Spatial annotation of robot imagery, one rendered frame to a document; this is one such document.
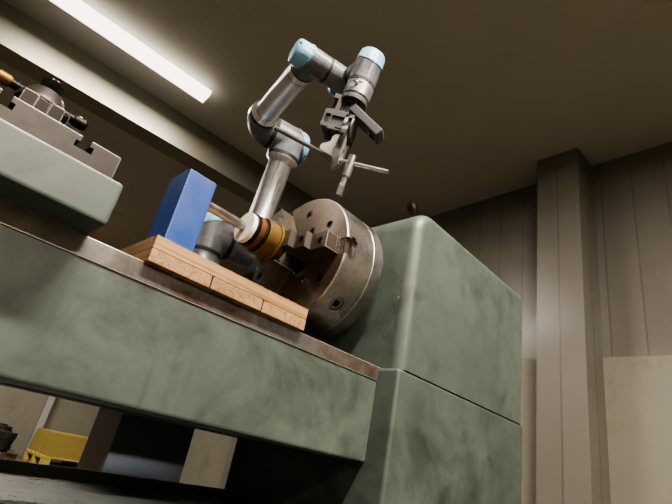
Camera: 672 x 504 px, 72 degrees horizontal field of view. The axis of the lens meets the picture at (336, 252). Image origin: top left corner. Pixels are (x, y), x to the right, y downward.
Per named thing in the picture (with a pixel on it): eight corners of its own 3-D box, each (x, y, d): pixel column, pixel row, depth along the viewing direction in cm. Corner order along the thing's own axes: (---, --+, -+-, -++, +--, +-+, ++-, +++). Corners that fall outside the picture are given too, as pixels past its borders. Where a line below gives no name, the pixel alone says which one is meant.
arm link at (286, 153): (215, 259, 157) (269, 121, 169) (254, 275, 164) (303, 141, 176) (225, 258, 147) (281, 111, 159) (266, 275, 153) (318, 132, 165)
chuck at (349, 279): (263, 322, 121) (307, 216, 128) (344, 347, 97) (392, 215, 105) (235, 310, 115) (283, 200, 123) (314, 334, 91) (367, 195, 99)
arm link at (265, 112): (240, 110, 165) (305, 25, 125) (267, 125, 170) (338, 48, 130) (230, 136, 161) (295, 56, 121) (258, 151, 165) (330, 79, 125)
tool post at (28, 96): (33, 173, 81) (58, 129, 85) (46, 161, 75) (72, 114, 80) (-16, 149, 76) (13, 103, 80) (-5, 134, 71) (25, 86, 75)
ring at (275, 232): (272, 233, 109) (241, 215, 103) (298, 225, 103) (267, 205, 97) (262, 269, 105) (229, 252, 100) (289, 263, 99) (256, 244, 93)
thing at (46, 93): (55, 129, 85) (62, 117, 86) (70, 114, 80) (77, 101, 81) (8, 102, 80) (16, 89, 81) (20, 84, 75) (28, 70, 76)
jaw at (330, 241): (317, 251, 108) (355, 240, 100) (313, 270, 106) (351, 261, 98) (282, 229, 101) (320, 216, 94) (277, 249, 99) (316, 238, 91)
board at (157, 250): (197, 338, 105) (202, 322, 107) (303, 331, 81) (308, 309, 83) (61, 289, 87) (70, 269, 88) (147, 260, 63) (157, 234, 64)
